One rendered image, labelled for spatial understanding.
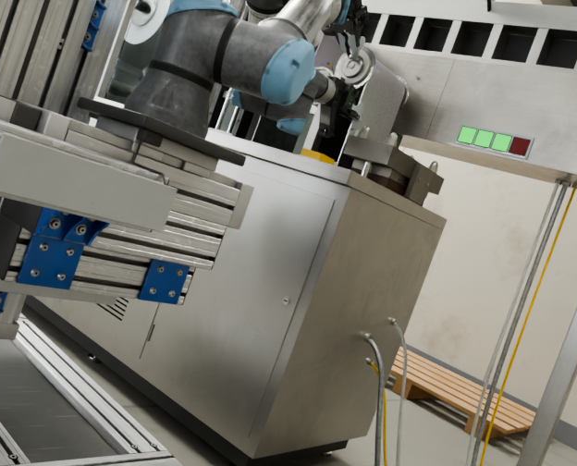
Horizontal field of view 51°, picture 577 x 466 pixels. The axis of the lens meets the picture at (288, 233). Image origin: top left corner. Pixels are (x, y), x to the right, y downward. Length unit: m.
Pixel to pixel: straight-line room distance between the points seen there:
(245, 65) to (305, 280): 0.72
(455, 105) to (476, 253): 2.21
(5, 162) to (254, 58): 0.45
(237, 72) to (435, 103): 1.26
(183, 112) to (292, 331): 0.76
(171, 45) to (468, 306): 3.44
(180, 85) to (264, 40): 0.16
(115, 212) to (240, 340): 0.90
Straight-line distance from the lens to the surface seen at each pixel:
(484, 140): 2.09
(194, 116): 1.05
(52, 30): 1.14
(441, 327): 4.31
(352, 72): 1.99
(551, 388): 2.11
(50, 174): 0.82
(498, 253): 4.22
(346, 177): 1.54
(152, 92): 1.05
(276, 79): 1.03
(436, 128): 2.18
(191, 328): 1.83
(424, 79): 2.27
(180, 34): 1.07
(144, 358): 1.97
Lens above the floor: 0.76
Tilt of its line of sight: 3 degrees down
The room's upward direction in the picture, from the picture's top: 20 degrees clockwise
